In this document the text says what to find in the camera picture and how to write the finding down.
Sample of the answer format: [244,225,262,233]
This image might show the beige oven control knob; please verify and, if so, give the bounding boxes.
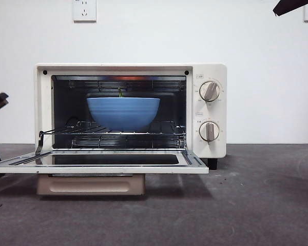
[199,81,221,103]
[199,121,220,143]

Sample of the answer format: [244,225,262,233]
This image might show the chrome wire oven rack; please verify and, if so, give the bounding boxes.
[40,121,187,136]

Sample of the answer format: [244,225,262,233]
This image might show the white Toshiba toaster oven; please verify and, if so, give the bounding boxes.
[34,63,228,170]

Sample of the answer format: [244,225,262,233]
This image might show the blue ribbed bowl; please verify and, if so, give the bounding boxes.
[86,97,161,131]

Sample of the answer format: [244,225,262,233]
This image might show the glass oven door beige handle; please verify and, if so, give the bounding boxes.
[0,150,210,197]

